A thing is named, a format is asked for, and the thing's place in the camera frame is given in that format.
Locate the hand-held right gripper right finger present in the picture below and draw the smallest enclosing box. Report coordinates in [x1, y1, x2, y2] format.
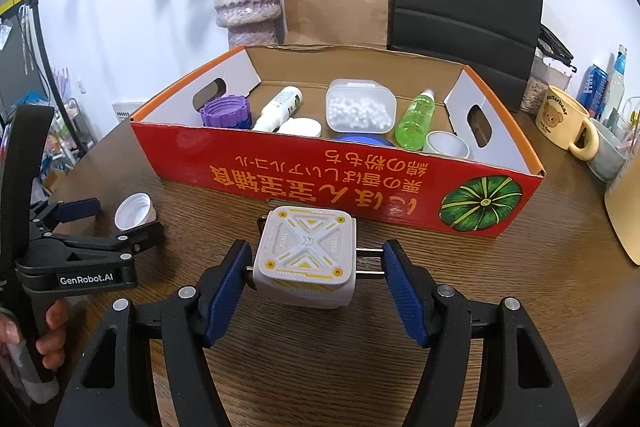
[382, 239, 586, 427]

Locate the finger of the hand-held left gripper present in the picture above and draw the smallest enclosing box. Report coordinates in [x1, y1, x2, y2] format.
[50, 221, 166, 258]
[30, 198, 101, 228]

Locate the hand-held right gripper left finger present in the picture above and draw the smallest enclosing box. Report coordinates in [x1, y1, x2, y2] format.
[54, 239, 253, 427]

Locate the white ribbed plastic lid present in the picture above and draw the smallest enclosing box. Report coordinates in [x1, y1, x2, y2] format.
[276, 118, 323, 138]
[114, 193, 158, 232]

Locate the white cube charger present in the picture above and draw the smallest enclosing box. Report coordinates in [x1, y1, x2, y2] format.
[245, 206, 386, 310]

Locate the red cardboard box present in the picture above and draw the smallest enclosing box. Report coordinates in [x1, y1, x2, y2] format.
[130, 44, 547, 240]

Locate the grey tape roll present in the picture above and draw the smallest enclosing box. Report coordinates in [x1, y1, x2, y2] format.
[422, 130, 473, 160]

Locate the blue round lid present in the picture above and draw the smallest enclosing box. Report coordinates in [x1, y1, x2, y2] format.
[332, 134, 398, 148]

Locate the green spray bottle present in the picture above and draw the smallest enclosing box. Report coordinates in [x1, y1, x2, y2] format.
[395, 89, 437, 151]

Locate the purple gear-edged plastic lid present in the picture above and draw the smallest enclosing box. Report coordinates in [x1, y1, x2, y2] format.
[199, 94, 251, 130]

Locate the clear box of white beads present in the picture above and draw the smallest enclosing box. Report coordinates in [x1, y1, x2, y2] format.
[325, 78, 397, 140]

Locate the white plastic bottle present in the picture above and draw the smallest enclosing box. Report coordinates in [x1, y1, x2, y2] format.
[251, 86, 304, 132]

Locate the person's left hand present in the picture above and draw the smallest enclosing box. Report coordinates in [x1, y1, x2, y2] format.
[0, 299, 70, 370]

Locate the cluttered storage cart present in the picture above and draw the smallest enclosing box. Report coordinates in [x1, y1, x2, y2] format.
[42, 67, 98, 178]

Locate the black light stand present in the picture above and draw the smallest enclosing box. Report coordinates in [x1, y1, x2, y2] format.
[27, 0, 81, 148]

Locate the yellow bear mug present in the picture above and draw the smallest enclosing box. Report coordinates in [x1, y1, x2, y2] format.
[535, 84, 600, 162]

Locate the glass jar of oats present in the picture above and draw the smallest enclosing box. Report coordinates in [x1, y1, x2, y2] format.
[520, 57, 571, 115]

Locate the blue drink can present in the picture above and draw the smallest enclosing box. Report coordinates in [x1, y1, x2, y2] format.
[577, 64, 613, 120]

